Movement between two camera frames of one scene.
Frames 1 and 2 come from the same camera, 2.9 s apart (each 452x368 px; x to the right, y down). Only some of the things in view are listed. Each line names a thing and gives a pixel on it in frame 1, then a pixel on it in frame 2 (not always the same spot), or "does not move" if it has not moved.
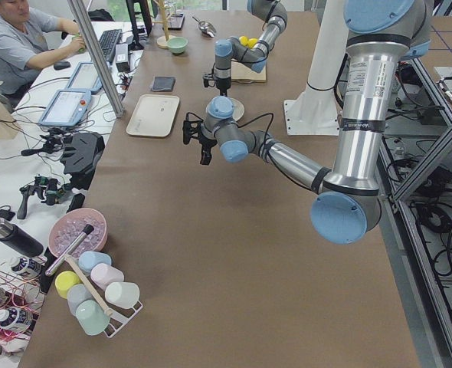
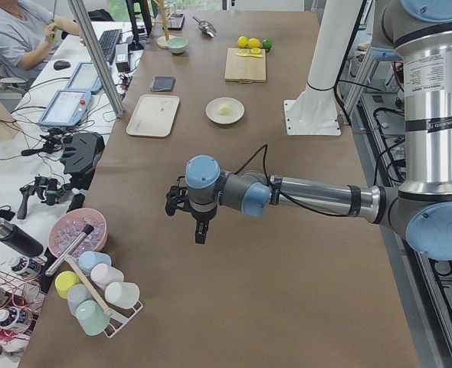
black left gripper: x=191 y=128 -> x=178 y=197
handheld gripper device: x=50 y=189 does not move
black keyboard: x=108 y=41 does not move
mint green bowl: x=177 y=44 does not move
